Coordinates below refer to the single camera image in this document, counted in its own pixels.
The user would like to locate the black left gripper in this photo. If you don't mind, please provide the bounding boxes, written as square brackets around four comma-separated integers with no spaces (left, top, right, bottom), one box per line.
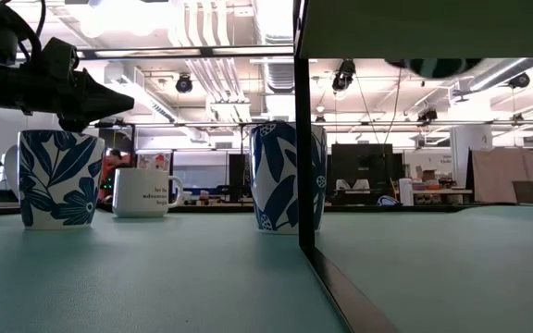
[0,64,135,133]

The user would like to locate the blue floral white mug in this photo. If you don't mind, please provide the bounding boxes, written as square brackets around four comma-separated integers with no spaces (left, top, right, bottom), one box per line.
[249,120,328,235]
[3,129,106,231]

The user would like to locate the white mug green inside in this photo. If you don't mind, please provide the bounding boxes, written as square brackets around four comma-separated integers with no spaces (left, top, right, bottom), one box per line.
[111,167,185,219]

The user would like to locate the person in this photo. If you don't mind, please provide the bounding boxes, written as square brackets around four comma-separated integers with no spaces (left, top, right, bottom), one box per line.
[101,147,132,201]

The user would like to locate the black ceiling spotlight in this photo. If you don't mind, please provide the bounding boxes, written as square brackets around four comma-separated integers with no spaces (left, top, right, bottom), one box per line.
[331,58,357,93]
[508,72,532,90]
[175,73,194,94]

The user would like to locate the green table mat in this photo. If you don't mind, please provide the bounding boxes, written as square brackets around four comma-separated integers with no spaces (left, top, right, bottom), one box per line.
[0,204,533,333]

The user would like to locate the large black monitor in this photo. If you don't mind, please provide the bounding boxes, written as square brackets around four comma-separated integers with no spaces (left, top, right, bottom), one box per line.
[330,142,404,191]

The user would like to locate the white cylinder container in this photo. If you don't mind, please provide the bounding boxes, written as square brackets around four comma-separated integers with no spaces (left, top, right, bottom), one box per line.
[398,178,415,207]

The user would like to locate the raised wooden shelf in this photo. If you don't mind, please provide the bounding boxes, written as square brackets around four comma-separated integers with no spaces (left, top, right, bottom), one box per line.
[292,0,533,333]

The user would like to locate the beige partition board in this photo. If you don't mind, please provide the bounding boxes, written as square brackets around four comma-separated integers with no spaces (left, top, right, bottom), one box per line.
[471,147,533,204]

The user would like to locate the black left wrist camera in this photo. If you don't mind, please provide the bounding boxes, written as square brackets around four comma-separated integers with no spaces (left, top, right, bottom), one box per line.
[29,36,81,74]

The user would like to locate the black aluminium table frame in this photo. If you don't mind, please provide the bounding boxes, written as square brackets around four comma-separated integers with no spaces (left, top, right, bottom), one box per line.
[0,203,527,218]

